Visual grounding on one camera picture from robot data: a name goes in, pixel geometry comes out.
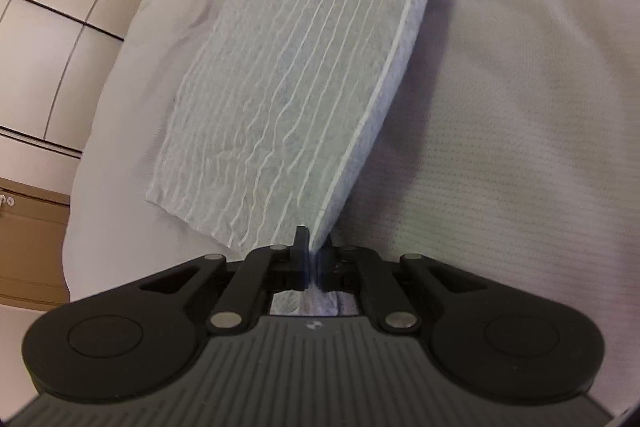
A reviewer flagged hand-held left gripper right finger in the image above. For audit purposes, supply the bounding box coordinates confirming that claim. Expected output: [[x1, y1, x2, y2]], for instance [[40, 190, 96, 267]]
[[318, 234, 488, 336]]

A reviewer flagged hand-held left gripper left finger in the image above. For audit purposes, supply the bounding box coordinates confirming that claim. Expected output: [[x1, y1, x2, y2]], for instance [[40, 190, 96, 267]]
[[139, 226, 312, 337]]

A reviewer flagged white striped towel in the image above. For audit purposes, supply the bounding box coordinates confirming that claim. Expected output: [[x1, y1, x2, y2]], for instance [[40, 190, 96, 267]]
[[144, 0, 441, 319]]

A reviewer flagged brown wooden cabinet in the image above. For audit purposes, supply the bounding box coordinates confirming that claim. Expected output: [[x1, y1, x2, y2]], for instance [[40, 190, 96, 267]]
[[0, 177, 72, 309]]

